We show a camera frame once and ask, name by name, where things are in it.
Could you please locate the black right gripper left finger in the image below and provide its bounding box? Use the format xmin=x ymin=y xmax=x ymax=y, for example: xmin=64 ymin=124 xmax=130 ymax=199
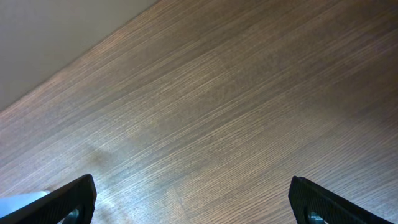
xmin=1 ymin=174 xmax=97 ymax=224

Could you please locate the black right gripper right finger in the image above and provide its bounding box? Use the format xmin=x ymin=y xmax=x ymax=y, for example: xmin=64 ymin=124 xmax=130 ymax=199
xmin=288 ymin=176 xmax=392 ymax=224

